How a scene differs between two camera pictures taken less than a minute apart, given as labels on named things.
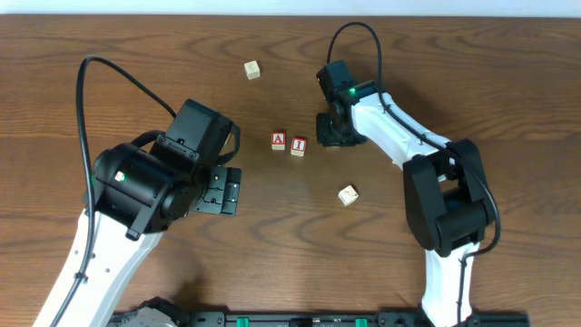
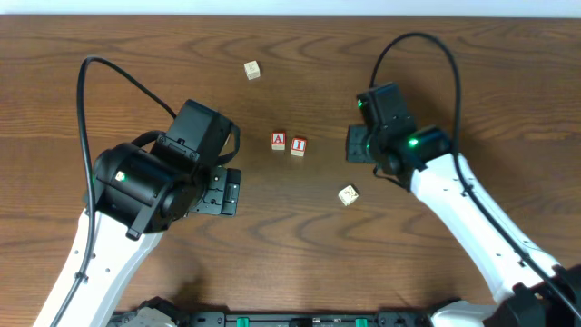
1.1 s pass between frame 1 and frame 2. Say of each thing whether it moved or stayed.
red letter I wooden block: stayed
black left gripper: stayed
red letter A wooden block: stayed
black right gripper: moved
